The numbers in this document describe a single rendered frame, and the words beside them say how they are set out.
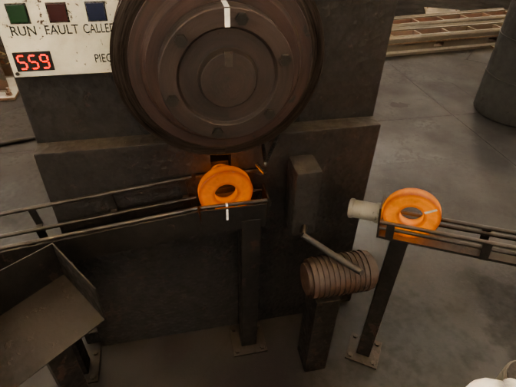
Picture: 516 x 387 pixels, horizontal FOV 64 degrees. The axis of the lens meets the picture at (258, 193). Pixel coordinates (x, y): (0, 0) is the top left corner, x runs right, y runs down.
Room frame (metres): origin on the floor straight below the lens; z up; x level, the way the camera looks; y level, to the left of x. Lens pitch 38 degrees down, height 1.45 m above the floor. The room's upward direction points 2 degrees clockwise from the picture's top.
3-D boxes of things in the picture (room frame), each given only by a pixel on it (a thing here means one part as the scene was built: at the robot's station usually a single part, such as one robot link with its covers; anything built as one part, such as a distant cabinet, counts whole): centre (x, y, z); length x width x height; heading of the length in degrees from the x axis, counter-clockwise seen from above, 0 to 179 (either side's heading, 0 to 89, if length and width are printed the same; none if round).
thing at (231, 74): (0.83, 0.07, 1.11); 0.28 x 0.06 x 0.28; 103
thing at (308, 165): (0.99, -0.13, 0.68); 0.11 x 0.08 x 0.24; 13
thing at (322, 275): (0.87, -0.26, 0.27); 0.22 x 0.13 x 0.53; 103
